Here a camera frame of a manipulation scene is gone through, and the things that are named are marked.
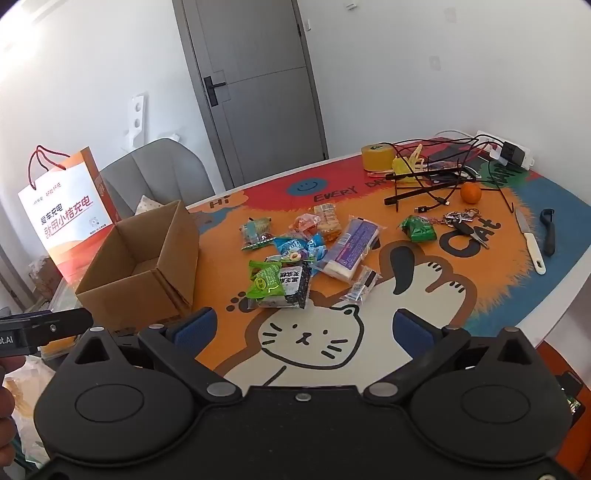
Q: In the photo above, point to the beige clothes peg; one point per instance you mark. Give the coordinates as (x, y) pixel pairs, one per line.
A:
(416, 157)

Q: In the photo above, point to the green striped clear snack packet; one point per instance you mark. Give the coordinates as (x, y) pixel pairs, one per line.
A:
(255, 233)

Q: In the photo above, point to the cartoon cat table mat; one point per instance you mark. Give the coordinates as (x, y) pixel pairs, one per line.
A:
(406, 304)

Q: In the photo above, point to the black charger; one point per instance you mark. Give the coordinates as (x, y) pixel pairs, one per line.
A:
(513, 152)

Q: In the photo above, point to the pink snack packet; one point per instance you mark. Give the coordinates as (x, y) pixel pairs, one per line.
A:
(304, 225)

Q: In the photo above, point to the yellow plastic clip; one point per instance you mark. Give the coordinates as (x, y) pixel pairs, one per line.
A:
(400, 167)

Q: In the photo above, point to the orange tangerine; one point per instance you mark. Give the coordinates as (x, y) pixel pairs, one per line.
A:
(471, 193)

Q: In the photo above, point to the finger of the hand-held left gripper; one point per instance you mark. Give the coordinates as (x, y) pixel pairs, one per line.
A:
(60, 325)

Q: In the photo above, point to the black flat device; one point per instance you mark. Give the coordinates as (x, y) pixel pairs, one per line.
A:
(455, 152)

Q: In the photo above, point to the white wall cover plate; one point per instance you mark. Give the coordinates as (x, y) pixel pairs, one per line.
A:
(434, 62)

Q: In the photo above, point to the orange white paper bag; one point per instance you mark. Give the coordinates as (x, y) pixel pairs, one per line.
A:
(64, 217)

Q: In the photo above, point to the clear plastic tray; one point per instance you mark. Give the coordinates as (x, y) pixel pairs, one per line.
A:
(64, 300)

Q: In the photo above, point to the bunch of keys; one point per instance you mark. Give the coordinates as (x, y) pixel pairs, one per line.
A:
(461, 226)

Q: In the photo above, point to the person's left hand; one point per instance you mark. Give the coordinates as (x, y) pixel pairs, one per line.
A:
(5, 415)

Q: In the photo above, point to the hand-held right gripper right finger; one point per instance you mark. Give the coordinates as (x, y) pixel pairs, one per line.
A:
(411, 328)

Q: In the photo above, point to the orange biscuit packet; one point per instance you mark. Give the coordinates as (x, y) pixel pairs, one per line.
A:
(328, 221)

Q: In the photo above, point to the yellow tape roll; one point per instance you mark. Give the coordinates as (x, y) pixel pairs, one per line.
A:
(376, 157)

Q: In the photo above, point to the white plastic bag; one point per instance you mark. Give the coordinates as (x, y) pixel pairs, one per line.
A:
(32, 392)

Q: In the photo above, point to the grey door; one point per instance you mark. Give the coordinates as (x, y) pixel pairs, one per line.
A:
(258, 115)

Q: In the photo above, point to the wooden stick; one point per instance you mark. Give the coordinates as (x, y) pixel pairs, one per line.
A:
(382, 173)

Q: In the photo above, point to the purple white snack packet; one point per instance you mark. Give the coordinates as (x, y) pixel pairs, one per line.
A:
(351, 247)

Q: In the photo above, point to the dark green snack packet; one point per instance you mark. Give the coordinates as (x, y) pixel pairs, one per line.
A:
(418, 228)

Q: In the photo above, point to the black peeler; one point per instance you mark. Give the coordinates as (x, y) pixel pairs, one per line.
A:
(548, 235)

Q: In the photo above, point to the brown cardboard box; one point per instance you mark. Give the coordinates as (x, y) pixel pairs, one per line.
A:
(180, 249)

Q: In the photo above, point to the black white snack packet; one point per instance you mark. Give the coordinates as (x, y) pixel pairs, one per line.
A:
(293, 286)

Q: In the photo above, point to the grey upholstered chair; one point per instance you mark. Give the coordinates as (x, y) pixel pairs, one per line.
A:
(157, 170)

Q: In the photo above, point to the white power strip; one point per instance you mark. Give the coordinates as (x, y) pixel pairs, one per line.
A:
(531, 160)

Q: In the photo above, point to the small cardboard box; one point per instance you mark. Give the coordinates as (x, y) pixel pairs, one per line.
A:
(44, 277)

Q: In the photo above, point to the white foam piece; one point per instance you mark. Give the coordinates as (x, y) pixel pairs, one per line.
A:
(137, 120)

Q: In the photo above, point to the small clear sachet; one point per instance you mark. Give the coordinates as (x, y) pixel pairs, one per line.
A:
(362, 284)

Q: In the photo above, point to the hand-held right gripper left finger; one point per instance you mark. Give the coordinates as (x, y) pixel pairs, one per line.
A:
(198, 328)

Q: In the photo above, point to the blue snack packet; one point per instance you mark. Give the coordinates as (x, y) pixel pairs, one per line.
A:
(295, 247)

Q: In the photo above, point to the spotted beige cushion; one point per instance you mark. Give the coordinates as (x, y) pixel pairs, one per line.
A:
(147, 206)

